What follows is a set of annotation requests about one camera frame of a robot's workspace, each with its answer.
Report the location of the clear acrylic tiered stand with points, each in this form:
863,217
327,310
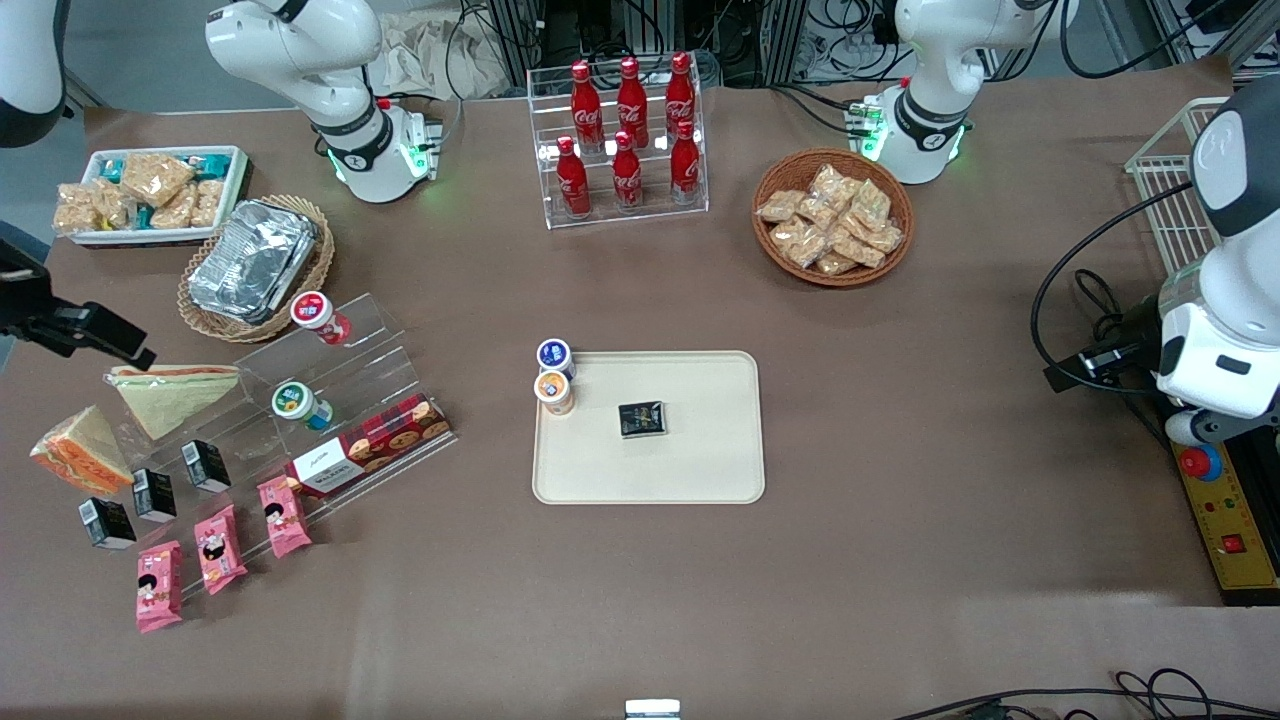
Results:
340,365

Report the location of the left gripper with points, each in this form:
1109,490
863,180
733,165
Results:
1133,334

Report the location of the orange lid cup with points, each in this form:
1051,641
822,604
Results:
553,390

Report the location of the red yogurt cup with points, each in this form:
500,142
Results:
318,314

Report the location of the teal snack pack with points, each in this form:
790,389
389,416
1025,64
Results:
110,169
212,163

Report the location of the small black carton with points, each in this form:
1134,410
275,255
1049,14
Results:
154,495
107,523
205,466

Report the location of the small silver device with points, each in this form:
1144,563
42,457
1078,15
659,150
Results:
652,709

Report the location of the stacked foil containers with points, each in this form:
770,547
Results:
250,260

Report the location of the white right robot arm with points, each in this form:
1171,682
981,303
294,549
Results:
300,50

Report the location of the wicker basket with foil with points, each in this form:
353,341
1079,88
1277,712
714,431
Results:
310,275

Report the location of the green lid yogurt cup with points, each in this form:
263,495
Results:
297,403

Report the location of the clear acrylic bottle rack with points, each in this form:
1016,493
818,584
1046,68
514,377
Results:
650,215

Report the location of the triangle sandwich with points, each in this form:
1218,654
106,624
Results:
85,455
170,395

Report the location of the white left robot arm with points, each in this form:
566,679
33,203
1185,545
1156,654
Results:
935,110

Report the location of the background equipment rack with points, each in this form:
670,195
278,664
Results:
700,30

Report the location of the round wicker snack basket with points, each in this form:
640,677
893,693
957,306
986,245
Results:
775,260

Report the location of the red tartan cookie box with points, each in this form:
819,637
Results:
385,440

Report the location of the yellow emergency stop box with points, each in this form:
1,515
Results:
1230,520

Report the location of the blue lid cup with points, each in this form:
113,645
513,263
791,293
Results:
554,354

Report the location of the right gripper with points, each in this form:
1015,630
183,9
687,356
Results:
22,296

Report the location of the small black packet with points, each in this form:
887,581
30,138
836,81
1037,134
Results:
642,419

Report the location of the pink snack pack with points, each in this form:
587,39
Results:
220,550
159,587
284,516

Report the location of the crumpled beige paper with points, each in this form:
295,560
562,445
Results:
430,55

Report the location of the clear wrapped cracker pack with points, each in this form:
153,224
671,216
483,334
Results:
836,263
800,243
886,238
858,248
870,205
830,183
780,205

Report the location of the white plastic bin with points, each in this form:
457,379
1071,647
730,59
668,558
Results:
232,185

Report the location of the beige plastic tray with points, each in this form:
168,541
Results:
700,450

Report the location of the red cola bottle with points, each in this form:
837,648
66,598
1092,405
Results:
573,182
627,175
685,165
680,92
586,105
632,100

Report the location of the rice cracker pack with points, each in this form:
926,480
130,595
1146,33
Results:
175,210
155,177
208,203
113,203
75,210

